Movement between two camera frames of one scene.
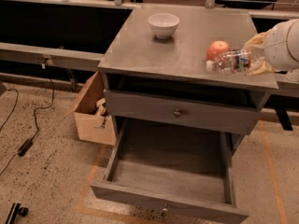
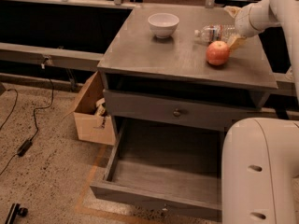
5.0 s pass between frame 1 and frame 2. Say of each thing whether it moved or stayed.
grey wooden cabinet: stayed
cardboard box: stayed
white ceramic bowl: stayed
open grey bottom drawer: stayed
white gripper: moved
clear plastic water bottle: moved
